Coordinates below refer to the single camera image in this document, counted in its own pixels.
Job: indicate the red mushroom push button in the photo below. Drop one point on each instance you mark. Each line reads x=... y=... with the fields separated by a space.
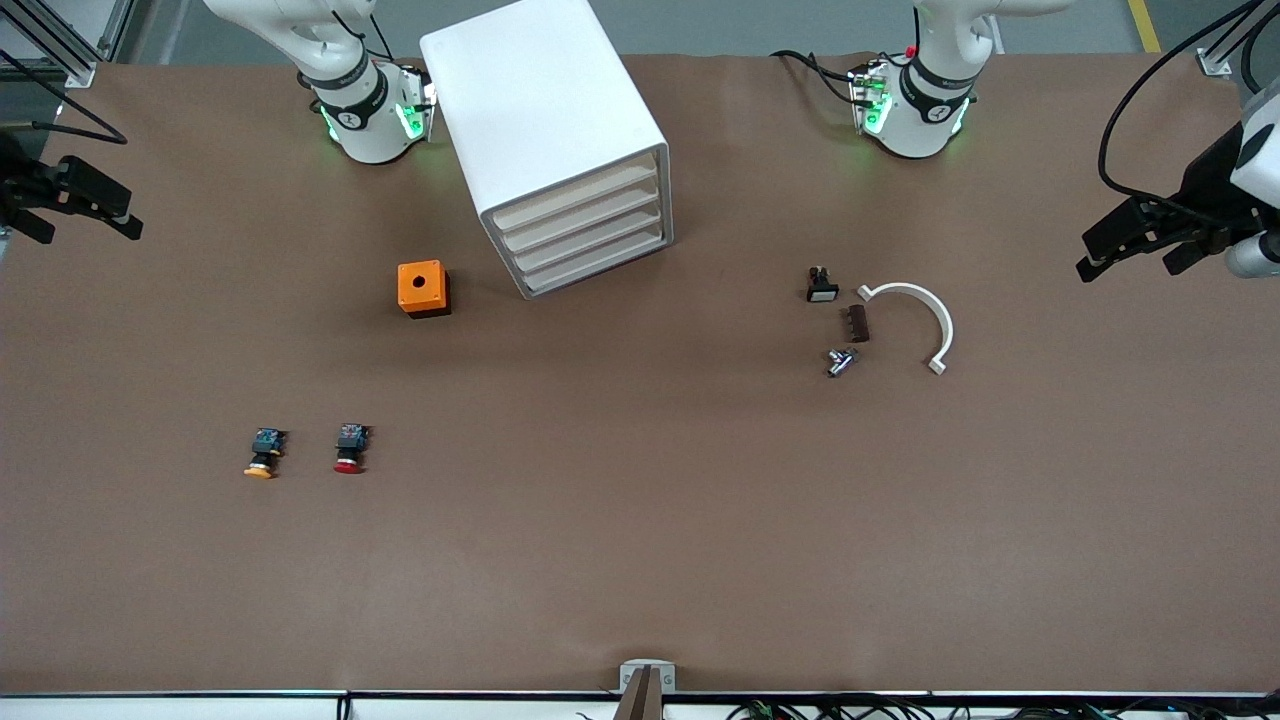
x=350 y=448

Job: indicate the yellow mushroom push button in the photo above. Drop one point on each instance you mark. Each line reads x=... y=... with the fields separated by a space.
x=264 y=450

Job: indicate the aluminium frame post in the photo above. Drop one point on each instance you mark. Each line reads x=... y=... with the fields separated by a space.
x=1230 y=45
x=60 y=45

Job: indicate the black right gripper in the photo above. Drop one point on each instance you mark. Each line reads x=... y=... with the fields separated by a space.
x=18 y=187

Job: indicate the silver metal fitting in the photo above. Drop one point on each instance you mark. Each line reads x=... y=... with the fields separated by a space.
x=840 y=362

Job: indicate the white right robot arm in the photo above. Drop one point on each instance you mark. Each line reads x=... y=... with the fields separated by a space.
x=360 y=110

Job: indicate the grey table edge bracket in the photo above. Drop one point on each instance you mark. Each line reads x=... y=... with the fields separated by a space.
x=647 y=680

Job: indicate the orange button enclosure box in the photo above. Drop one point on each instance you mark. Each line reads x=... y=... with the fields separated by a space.
x=420 y=285

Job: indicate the small brown block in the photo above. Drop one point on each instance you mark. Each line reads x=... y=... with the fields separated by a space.
x=858 y=325

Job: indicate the white curved plastic piece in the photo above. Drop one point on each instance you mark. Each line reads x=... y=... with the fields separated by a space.
x=940 y=315

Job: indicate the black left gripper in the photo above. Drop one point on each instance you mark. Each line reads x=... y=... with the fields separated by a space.
x=1207 y=184

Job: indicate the black switch with white face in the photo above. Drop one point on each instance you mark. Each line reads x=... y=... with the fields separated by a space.
x=822 y=288

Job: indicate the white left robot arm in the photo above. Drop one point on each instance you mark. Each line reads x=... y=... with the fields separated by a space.
x=925 y=120

